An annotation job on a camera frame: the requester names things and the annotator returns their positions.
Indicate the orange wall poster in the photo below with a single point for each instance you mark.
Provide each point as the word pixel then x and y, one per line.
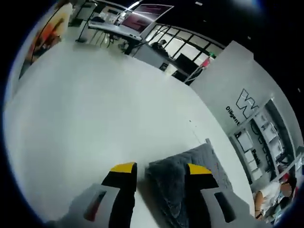
pixel 46 35

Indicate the grey reception counter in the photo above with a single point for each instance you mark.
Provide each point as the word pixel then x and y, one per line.
pixel 154 58

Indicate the white shelf unit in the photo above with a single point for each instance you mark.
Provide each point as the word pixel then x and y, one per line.
pixel 263 140

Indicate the grey long table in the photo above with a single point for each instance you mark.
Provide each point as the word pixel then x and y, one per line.
pixel 114 29

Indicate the grey towel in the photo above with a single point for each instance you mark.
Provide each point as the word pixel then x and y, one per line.
pixel 174 180

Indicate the black monitor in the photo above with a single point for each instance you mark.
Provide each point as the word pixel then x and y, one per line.
pixel 186 61

